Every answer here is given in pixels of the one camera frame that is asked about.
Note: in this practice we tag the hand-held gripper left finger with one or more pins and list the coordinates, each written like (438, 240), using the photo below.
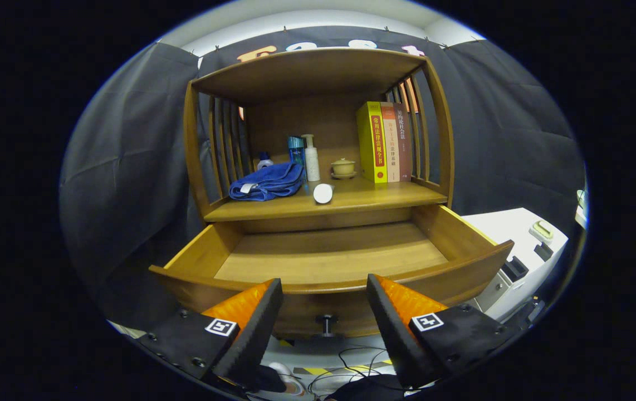
(257, 334)

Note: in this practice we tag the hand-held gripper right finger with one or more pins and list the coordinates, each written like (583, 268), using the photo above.
(396, 334)

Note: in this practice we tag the wooden drawer with black knob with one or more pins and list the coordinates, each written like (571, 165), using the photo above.
(329, 256)

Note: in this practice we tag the white cosmetic tube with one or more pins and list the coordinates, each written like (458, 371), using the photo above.
(323, 193)

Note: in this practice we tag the wooden countertop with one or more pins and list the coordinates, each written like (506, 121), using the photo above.
(373, 195)

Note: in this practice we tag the wooden cabinet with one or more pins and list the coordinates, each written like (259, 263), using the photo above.
(307, 72)

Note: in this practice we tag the black floor object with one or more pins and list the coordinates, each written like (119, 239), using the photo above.
(368, 389)
(268, 380)

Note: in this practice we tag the yellow black floor tape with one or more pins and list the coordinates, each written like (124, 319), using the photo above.
(323, 370)

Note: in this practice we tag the folded blue towel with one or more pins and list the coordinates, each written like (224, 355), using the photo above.
(270, 181)

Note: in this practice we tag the small white bottle blue cap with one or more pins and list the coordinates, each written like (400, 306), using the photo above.
(265, 163)

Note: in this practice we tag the beige lidded tea cup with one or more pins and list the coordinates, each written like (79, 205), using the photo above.
(343, 167)

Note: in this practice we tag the white pump bottle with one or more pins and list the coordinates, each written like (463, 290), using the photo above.
(312, 161)

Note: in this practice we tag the teal blue bottle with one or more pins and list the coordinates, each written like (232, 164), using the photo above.
(296, 150)

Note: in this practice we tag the orange and white book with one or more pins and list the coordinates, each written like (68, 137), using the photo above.
(392, 145)

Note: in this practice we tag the brown book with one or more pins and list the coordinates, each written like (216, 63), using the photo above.
(405, 145)

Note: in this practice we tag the thick yellow book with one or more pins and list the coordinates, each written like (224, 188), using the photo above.
(371, 145)

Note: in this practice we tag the white device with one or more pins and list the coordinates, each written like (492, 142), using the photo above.
(581, 200)

